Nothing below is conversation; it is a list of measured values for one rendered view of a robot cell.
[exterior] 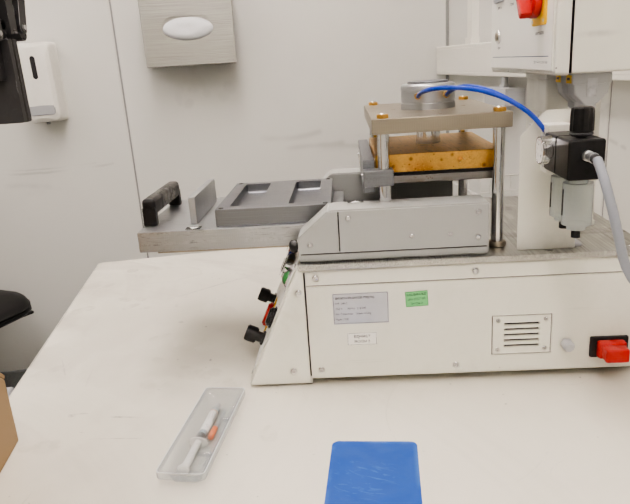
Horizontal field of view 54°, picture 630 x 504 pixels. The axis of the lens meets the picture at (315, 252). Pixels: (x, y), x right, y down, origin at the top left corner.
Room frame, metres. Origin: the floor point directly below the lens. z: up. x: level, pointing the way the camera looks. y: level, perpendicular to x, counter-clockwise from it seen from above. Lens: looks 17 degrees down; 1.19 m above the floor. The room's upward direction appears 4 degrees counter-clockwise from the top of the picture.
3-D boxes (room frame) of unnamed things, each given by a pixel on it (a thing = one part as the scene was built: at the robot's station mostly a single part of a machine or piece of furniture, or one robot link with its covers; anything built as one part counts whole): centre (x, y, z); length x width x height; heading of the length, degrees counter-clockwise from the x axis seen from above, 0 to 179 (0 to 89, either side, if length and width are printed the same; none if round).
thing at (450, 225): (0.81, -0.10, 0.96); 0.26 x 0.05 x 0.07; 87
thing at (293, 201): (0.96, 0.05, 0.98); 0.20 x 0.17 x 0.03; 177
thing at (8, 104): (0.56, 0.26, 1.19); 0.03 x 0.01 x 0.07; 86
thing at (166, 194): (0.97, 0.23, 0.99); 0.15 x 0.02 x 0.04; 177
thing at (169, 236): (0.96, 0.10, 0.97); 0.30 x 0.22 x 0.08; 87
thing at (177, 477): (0.67, 0.15, 0.76); 0.18 x 0.06 x 0.02; 171
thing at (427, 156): (0.93, -0.18, 1.07); 0.22 x 0.17 x 0.10; 177
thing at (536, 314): (0.93, -0.17, 0.84); 0.53 x 0.37 x 0.17; 87
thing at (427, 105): (0.92, -0.21, 1.08); 0.31 x 0.24 x 0.13; 177
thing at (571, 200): (0.71, -0.30, 1.05); 0.15 x 0.05 x 0.15; 177
